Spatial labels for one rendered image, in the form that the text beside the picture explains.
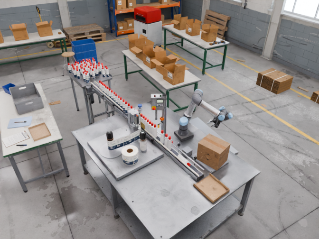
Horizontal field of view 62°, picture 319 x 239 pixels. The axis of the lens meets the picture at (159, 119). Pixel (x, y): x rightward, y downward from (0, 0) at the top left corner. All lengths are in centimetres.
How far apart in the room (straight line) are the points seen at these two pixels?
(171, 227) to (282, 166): 265
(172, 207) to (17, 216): 228
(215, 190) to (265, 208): 126
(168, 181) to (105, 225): 116
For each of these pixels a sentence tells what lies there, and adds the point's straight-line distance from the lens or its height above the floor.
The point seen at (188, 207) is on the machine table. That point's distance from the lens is 290.
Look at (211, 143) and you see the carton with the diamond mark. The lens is 319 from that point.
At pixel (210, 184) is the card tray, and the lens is 312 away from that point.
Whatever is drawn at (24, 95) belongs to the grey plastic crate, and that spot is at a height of 81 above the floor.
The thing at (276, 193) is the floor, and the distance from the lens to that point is 441.
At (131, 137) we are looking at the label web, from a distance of 341.
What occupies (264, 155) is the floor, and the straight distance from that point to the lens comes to 495.
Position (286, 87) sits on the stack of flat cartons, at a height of 11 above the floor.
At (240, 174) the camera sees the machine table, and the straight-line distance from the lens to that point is 332.
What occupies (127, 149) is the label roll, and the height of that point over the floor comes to 102.
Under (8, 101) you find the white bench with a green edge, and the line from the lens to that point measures 519.
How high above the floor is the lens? 316
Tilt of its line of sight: 35 degrees down
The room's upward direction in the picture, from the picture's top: straight up
